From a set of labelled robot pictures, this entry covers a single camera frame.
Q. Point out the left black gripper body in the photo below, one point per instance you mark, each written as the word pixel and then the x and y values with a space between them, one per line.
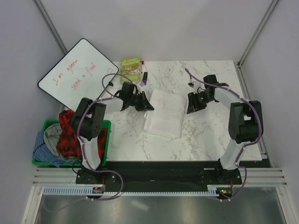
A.
pixel 139 101

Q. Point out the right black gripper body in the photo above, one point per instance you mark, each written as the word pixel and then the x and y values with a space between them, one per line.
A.
pixel 200 100

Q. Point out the white long sleeve shirt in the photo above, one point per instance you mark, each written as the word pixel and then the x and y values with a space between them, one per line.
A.
pixel 168 115

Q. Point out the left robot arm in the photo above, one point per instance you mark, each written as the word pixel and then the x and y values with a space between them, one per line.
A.
pixel 89 116

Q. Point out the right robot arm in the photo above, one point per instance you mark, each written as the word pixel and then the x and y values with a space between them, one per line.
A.
pixel 245 124

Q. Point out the purple marker pen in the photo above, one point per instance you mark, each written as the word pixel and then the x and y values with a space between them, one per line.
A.
pixel 144 78

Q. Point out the green paperback book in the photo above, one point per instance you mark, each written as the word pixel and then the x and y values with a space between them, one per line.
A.
pixel 131 68

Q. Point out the white whiteboard with red writing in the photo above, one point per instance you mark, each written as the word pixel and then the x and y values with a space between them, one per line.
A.
pixel 78 75

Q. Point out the green plastic bin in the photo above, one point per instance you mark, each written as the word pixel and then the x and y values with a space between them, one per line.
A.
pixel 106 124

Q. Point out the red black plaid shirt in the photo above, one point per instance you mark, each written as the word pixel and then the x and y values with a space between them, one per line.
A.
pixel 68 144

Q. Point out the grey shirt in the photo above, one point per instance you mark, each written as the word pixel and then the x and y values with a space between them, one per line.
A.
pixel 51 137

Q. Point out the blue checked shirt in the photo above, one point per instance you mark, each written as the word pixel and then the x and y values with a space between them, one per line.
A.
pixel 42 155

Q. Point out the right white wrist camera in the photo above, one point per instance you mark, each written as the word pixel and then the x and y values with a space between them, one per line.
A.
pixel 193 85

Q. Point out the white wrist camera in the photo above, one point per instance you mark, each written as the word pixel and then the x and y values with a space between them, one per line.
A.
pixel 140 85
pixel 193 85

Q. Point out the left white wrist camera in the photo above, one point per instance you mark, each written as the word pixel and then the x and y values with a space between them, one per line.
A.
pixel 140 85

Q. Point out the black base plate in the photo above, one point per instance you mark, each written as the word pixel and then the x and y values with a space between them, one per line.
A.
pixel 159 175

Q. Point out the white slotted cable duct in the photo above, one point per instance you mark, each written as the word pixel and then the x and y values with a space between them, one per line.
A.
pixel 101 191

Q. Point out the aluminium rail frame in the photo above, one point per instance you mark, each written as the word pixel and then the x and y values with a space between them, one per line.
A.
pixel 55 177

